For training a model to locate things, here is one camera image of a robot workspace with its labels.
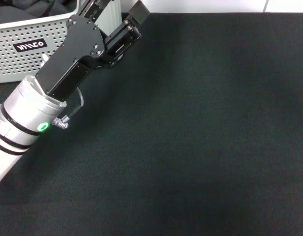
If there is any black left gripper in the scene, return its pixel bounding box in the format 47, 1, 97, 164
34, 0, 150, 102

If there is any grey perforated storage box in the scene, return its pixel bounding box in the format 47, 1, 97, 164
0, 0, 122, 84

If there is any black tablecloth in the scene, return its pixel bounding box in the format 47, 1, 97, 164
0, 12, 303, 236

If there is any dark cloth pile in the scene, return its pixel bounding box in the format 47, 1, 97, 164
0, 0, 80, 25

